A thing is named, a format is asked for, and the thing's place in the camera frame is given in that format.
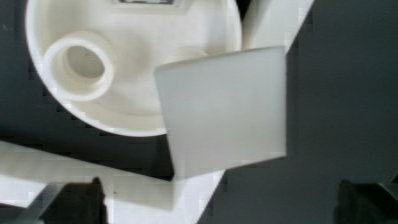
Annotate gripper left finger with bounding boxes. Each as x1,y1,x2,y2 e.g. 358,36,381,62
17,178,109,224

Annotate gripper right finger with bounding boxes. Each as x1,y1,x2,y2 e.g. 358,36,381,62
335,180,398,224

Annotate white stool leg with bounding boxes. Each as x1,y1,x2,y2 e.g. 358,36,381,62
155,47,287,179

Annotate white U-shaped fence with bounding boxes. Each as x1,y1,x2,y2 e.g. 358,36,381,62
0,0,315,224

